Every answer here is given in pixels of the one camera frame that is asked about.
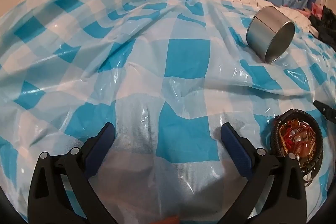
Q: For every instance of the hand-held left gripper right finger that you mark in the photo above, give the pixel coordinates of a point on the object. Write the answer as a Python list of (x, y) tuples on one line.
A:
[(235, 145)]

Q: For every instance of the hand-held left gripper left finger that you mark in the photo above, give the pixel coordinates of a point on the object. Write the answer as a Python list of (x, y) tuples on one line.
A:
[(101, 142)]

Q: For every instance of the round silver metal tin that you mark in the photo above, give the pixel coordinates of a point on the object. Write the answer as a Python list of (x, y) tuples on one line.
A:
[(260, 29)]

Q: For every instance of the orange object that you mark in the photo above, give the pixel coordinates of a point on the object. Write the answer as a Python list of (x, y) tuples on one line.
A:
[(169, 221)]

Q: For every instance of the pink cloth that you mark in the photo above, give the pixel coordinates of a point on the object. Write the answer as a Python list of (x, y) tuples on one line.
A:
[(312, 8)]

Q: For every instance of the blue checkered plastic sheet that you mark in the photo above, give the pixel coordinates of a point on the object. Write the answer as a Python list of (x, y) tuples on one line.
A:
[(183, 56)]

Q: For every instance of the dark cloth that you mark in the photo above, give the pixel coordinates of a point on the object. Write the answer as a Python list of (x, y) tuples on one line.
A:
[(325, 24)]

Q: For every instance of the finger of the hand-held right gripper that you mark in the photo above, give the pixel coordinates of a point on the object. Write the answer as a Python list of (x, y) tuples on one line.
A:
[(328, 111)]

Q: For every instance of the pile of mixed jewelry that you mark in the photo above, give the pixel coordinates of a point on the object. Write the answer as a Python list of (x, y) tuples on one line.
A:
[(296, 134)]

